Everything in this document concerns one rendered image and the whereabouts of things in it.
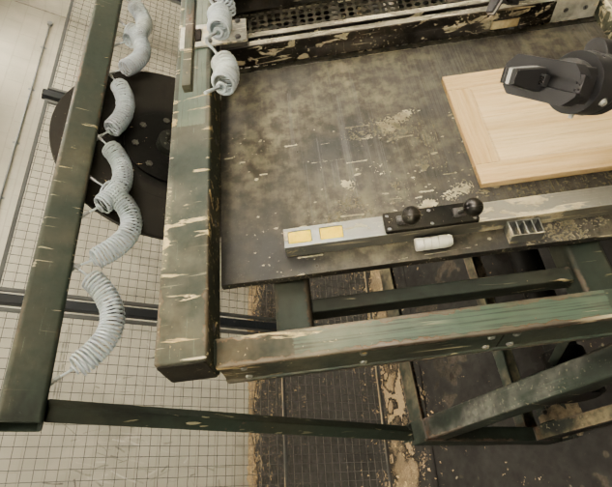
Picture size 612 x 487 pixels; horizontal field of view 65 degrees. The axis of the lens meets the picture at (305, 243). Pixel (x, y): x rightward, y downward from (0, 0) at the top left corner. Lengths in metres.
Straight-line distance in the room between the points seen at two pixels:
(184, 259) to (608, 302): 0.82
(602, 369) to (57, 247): 1.52
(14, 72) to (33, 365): 6.18
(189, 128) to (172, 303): 0.47
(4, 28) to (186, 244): 6.93
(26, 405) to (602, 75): 1.29
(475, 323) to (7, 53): 7.06
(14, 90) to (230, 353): 6.39
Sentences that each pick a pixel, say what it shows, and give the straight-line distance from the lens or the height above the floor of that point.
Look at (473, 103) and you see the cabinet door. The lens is 1.37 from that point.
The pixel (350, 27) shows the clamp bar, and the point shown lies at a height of 1.51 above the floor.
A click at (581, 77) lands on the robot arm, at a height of 1.57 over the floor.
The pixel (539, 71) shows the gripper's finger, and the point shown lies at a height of 1.60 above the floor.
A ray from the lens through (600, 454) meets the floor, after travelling 2.53.
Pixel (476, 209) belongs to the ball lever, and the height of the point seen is 1.44.
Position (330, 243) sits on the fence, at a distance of 1.05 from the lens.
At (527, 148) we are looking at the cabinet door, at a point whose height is 1.19.
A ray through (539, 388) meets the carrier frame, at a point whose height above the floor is 0.79.
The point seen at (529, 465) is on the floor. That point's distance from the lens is 2.75.
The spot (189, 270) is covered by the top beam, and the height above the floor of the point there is 1.89.
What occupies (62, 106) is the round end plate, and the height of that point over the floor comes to 2.22.
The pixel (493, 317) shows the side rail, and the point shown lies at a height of 1.39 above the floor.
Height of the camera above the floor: 2.11
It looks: 25 degrees down
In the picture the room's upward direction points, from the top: 79 degrees counter-clockwise
